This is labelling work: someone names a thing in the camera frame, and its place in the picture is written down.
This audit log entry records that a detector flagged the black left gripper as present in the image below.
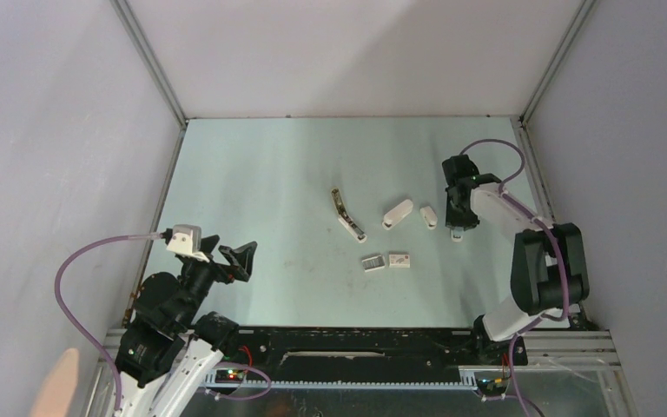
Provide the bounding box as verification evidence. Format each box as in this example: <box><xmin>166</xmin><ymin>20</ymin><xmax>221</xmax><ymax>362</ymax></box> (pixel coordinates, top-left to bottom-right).
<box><xmin>175</xmin><ymin>234</ymin><xmax>256</xmax><ymax>328</ymax></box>

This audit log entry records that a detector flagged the beige white stapler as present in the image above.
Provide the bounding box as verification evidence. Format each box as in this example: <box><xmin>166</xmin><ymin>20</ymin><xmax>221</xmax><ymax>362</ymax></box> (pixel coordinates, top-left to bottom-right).
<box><xmin>331</xmin><ymin>187</ymin><xmax>367</xmax><ymax>243</ymax></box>

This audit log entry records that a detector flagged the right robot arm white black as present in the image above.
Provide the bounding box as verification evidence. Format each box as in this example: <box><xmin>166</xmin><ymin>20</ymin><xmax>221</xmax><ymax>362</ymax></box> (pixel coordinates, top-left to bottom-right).
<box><xmin>442</xmin><ymin>155</ymin><xmax>590</xmax><ymax>363</ymax></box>

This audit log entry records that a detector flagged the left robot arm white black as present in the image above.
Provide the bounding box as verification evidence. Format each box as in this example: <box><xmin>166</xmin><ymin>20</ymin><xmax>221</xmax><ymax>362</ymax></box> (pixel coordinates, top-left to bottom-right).
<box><xmin>113</xmin><ymin>232</ymin><xmax>258</xmax><ymax>416</ymax></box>

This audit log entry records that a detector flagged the pink stapler small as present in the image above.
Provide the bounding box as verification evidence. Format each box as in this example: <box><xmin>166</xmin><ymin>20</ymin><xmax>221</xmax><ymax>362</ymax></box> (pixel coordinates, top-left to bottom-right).
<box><xmin>419</xmin><ymin>205</ymin><xmax>439</xmax><ymax>230</ymax></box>

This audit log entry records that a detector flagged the pink stapler large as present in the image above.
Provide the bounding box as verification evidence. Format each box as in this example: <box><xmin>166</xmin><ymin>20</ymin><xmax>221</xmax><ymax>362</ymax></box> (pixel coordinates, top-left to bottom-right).
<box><xmin>381</xmin><ymin>198</ymin><xmax>413</xmax><ymax>230</ymax></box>

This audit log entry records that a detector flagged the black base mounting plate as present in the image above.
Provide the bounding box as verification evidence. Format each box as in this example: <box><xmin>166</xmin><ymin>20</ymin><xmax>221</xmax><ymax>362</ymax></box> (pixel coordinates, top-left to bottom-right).
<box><xmin>223</xmin><ymin>327</ymin><xmax>528</xmax><ymax>382</ymax></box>

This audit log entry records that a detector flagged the white staple box sleeve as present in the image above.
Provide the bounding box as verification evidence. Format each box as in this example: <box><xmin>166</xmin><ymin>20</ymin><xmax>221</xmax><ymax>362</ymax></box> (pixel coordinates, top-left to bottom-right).
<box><xmin>387</xmin><ymin>252</ymin><xmax>412</xmax><ymax>268</ymax></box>

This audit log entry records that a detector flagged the open staple box tray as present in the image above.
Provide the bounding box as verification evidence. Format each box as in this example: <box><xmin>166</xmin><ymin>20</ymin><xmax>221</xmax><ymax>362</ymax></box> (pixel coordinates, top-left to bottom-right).
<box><xmin>361</xmin><ymin>255</ymin><xmax>386</xmax><ymax>272</ymax></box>

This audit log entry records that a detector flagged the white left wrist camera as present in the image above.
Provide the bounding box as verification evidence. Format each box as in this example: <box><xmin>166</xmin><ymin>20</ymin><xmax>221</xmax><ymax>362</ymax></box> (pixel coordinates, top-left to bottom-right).
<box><xmin>164</xmin><ymin>224</ymin><xmax>210</xmax><ymax>262</ymax></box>

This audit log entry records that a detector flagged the aluminium corner frame post right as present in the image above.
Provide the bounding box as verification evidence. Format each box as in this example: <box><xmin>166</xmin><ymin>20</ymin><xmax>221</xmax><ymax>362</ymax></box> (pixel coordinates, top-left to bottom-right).
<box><xmin>520</xmin><ymin>0</ymin><xmax>597</xmax><ymax>125</ymax></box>

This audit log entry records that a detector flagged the aluminium corner frame post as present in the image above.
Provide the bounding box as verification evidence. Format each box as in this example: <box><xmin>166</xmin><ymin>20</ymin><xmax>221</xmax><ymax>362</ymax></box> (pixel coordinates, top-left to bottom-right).
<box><xmin>520</xmin><ymin>0</ymin><xmax>597</xmax><ymax>125</ymax></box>
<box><xmin>109</xmin><ymin>0</ymin><xmax>188</xmax><ymax>128</ymax></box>

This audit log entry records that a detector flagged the slotted cable duct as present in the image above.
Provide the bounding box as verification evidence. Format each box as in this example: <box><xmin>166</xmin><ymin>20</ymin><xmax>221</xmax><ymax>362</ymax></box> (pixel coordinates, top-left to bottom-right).
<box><xmin>199</xmin><ymin>372</ymin><xmax>482</xmax><ymax>391</ymax></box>

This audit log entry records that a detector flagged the aluminium corner frame post left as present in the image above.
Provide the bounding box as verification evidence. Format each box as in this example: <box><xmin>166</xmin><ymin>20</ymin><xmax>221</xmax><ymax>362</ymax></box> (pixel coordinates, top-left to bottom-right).
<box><xmin>109</xmin><ymin>0</ymin><xmax>188</xmax><ymax>128</ymax></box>

